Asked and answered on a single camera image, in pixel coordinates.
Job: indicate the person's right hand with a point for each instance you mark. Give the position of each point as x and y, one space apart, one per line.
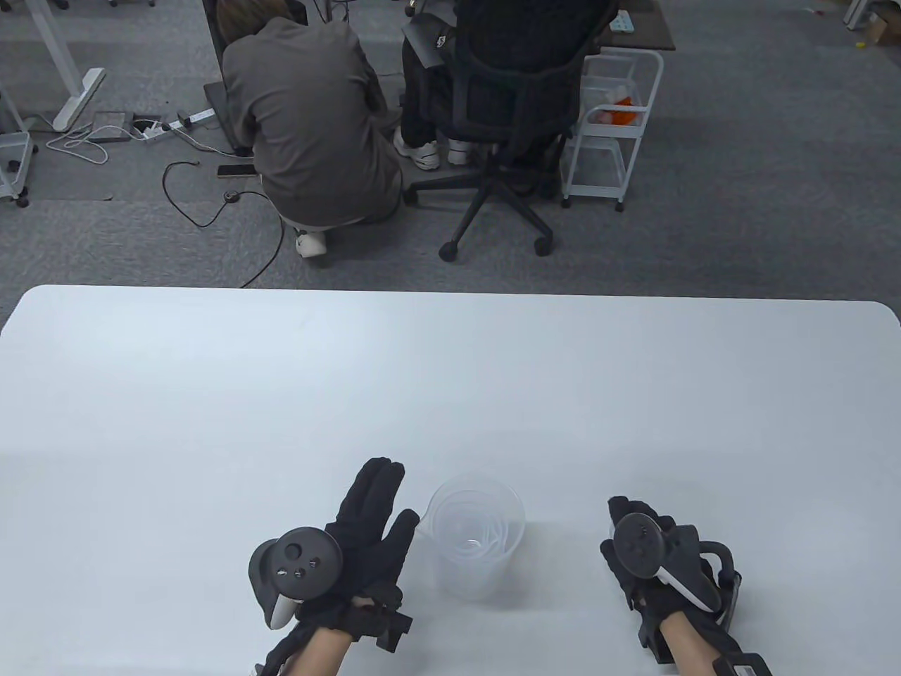
633 598

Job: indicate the person's left hand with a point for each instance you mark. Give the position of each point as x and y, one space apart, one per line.
369 542

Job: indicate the large clear plastic beaker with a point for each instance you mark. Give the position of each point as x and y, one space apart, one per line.
435 524

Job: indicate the largest clear plastic beaker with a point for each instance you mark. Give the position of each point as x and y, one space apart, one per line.
457 590

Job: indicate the person's right forearm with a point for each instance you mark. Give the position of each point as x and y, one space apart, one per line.
693 648

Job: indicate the person's left forearm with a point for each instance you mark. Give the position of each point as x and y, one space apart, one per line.
317 655

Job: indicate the black handheld tracking controller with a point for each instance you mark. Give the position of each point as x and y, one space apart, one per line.
303 560
637 546

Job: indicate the black smartphone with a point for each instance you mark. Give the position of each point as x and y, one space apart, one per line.
236 170

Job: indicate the dark grey laptop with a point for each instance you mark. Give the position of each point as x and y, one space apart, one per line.
219 113

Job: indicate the white power strip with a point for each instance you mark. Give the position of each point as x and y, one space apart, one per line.
197 117

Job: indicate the black office chair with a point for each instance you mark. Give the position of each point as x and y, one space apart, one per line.
507 98

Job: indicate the orange white container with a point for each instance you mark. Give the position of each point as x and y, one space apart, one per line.
623 113

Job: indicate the grey floor socket box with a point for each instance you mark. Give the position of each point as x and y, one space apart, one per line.
112 123

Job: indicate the black computer case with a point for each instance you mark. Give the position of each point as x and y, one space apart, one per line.
213 42

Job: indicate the white wheeled storage cart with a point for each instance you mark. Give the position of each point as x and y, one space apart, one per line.
14 148

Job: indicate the white rolling cart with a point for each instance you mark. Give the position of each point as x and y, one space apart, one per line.
619 60

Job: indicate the dark brown desk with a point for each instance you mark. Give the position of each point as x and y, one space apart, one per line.
651 32

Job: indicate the pale blue tray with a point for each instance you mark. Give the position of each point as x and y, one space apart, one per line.
621 21

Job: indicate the cardboard box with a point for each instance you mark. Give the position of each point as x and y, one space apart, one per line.
883 28

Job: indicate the white furniture piece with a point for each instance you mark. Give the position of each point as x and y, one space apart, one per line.
859 13

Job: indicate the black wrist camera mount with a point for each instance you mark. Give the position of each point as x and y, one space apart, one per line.
658 644
391 630

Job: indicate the white desk frame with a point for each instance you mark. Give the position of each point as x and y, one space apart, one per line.
56 56

